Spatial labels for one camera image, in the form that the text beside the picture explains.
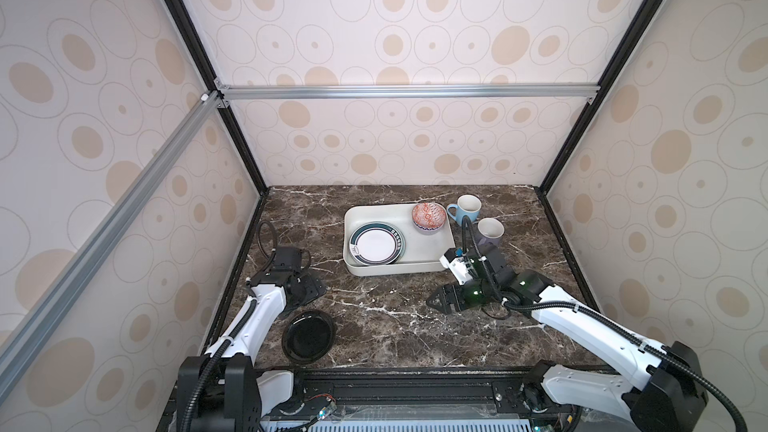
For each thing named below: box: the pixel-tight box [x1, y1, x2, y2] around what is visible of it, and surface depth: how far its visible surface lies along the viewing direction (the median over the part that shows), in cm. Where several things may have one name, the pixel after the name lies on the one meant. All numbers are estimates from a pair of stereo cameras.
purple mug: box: [477, 217, 505, 248], surface depth 102 cm
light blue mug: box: [446, 194, 482, 226], surface depth 105 cm
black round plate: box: [282, 310, 337, 365], surface depth 83 cm
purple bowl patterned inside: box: [412, 202, 447, 234], surface depth 107 cm
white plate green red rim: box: [349, 221, 406, 266], surface depth 102 cm
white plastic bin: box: [343, 204, 456, 277], surface depth 103 cm
